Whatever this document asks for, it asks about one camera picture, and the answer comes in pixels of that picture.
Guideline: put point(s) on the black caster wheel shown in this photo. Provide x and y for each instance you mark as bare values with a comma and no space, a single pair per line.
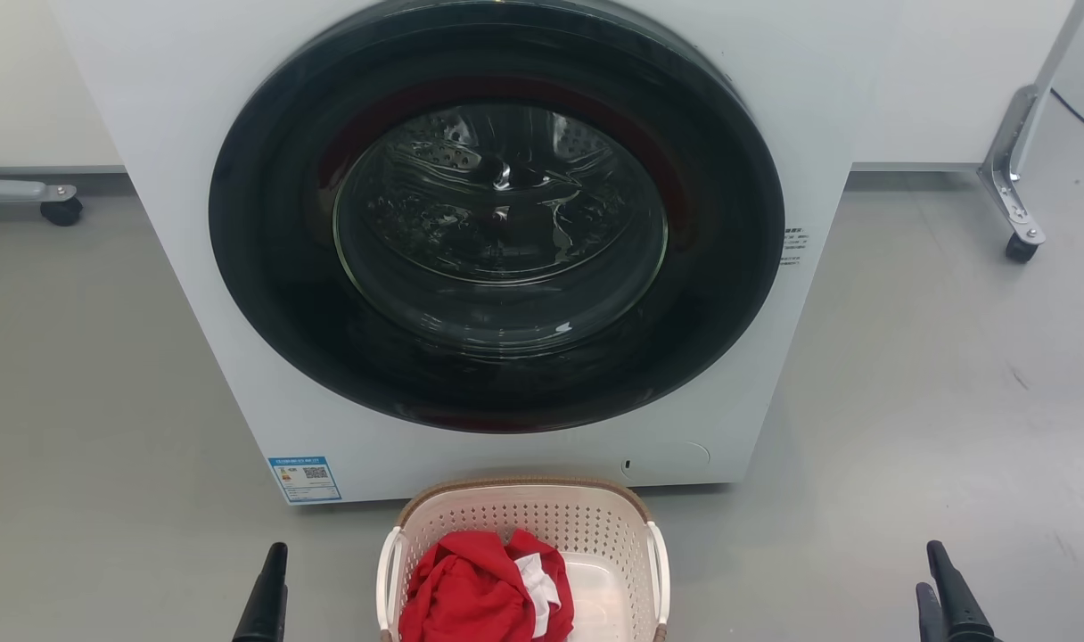
1022,249
61,212

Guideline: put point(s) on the white front-load washing machine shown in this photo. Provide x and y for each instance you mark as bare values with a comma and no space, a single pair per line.
176,107

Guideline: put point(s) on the white garment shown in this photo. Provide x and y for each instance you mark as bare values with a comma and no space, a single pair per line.
539,588

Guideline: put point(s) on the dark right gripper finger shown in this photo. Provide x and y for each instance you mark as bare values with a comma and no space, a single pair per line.
927,615
959,611

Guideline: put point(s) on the round white filter cover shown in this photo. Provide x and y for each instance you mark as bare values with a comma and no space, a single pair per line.
667,460

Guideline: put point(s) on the grey metal stand leg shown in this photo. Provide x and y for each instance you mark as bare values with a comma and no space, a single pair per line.
12,189

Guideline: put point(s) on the black round washer door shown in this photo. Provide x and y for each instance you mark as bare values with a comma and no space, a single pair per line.
266,267

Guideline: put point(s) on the silver metal stand frame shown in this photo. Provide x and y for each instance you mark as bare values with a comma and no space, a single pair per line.
1010,152

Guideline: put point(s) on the red garment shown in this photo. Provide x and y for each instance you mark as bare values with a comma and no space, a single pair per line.
462,593

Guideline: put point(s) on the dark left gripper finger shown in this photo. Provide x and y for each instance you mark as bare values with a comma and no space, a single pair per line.
270,606

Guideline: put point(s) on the blue energy label sticker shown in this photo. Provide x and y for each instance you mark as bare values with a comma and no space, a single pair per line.
304,480

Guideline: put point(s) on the cream perforated laundry basket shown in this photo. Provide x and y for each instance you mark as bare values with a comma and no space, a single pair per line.
542,515

